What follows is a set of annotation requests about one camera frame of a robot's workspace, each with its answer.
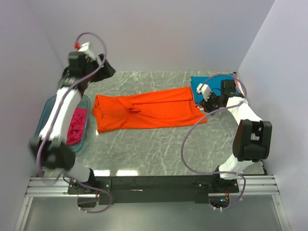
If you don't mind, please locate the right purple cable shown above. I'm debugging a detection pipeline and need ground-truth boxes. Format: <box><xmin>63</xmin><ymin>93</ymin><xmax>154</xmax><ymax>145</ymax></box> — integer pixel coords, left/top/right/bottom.
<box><xmin>180</xmin><ymin>74</ymin><xmax>247</xmax><ymax>211</ymax></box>

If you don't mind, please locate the orange t shirt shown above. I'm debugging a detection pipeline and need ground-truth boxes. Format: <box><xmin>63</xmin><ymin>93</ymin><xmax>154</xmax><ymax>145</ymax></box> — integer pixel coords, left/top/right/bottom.
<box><xmin>92</xmin><ymin>87</ymin><xmax>207</xmax><ymax>132</ymax></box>

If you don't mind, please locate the magenta crumpled t shirt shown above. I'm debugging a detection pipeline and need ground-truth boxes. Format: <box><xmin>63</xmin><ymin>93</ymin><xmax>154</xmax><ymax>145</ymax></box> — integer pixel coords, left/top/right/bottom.
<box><xmin>66</xmin><ymin>108</ymin><xmax>87</xmax><ymax>146</ymax></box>

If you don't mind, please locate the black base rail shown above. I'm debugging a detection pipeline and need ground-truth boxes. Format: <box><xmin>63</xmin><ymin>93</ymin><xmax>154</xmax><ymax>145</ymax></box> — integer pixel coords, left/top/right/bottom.
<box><xmin>67</xmin><ymin>175</ymin><xmax>239</xmax><ymax>207</ymax></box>

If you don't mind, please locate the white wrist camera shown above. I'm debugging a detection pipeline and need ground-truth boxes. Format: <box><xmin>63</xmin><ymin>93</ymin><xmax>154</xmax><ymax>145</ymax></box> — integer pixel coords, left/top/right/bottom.
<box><xmin>74</xmin><ymin>42</ymin><xmax>96</xmax><ymax>61</ymax></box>
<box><xmin>196</xmin><ymin>83</ymin><xmax>212</xmax><ymax>101</ymax></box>

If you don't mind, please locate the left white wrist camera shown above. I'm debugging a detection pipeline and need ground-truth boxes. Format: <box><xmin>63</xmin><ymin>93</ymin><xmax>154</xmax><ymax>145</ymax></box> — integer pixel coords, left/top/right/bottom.
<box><xmin>74</xmin><ymin>42</ymin><xmax>96</xmax><ymax>61</ymax></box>

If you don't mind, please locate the teal plastic bin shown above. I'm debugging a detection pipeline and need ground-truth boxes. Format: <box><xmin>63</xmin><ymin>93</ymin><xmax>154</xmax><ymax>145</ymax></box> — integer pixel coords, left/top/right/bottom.
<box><xmin>34</xmin><ymin>95</ymin><xmax>90</xmax><ymax>154</ymax></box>

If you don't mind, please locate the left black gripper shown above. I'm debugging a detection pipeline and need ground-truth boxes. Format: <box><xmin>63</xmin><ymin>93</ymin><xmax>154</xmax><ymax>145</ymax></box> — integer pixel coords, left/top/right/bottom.
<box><xmin>83</xmin><ymin>54</ymin><xmax>116</xmax><ymax>84</ymax></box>

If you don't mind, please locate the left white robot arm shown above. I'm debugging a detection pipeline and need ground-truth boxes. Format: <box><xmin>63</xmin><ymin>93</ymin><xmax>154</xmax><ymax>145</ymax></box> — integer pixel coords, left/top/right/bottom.
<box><xmin>29</xmin><ymin>50</ymin><xmax>115</xmax><ymax>193</ymax></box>

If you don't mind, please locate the blue folded t shirt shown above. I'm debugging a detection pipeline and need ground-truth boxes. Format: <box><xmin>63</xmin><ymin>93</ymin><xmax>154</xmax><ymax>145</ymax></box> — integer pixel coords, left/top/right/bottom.
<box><xmin>191</xmin><ymin>75</ymin><xmax>233</xmax><ymax>104</ymax></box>

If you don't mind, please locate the aluminium frame rail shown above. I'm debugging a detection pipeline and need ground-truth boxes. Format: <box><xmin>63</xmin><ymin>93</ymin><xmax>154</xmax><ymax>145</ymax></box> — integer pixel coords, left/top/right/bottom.
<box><xmin>25</xmin><ymin>176</ymin><xmax>279</xmax><ymax>197</ymax></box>

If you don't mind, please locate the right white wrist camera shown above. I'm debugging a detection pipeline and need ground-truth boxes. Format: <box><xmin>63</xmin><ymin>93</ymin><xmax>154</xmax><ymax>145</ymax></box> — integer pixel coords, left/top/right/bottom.
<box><xmin>196</xmin><ymin>83</ymin><xmax>212</xmax><ymax>101</ymax></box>

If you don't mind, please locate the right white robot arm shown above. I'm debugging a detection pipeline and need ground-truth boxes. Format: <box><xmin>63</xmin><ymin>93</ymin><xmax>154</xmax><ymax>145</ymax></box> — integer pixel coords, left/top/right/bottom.
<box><xmin>197</xmin><ymin>79</ymin><xmax>272</xmax><ymax>192</ymax></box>

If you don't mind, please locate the pink folded t shirt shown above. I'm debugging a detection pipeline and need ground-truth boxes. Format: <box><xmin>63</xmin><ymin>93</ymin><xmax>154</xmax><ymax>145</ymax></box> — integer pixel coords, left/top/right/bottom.
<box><xmin>196</xmin><ymin>74</ymin><xmax>246</xmax><ymax>108</ymax></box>

